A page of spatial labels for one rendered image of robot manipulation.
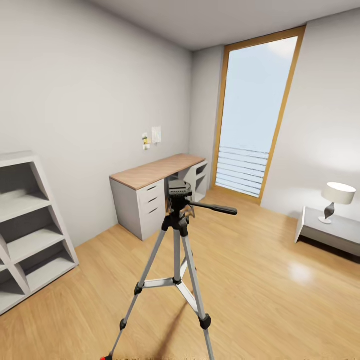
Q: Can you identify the camera tripod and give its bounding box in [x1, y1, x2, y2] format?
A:
[109, 179, 238, 360]

